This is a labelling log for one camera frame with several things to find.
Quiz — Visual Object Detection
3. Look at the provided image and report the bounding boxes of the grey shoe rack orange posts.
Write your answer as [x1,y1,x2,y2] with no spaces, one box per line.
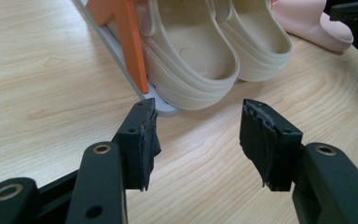
[73,0,182,118]

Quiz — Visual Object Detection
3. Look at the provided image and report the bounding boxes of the cream clog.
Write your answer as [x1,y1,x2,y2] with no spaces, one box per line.
[136,0,241,112]
[209,0,294,83]

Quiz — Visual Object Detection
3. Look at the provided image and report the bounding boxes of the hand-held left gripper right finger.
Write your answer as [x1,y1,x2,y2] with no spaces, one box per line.
[240,98,358,224]

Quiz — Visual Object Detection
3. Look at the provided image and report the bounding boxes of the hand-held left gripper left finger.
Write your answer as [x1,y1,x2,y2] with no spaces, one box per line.
[65,98,162,224]

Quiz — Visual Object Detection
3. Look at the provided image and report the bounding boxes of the pink slipper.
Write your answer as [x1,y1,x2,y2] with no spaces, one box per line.
[270,0,354,54]

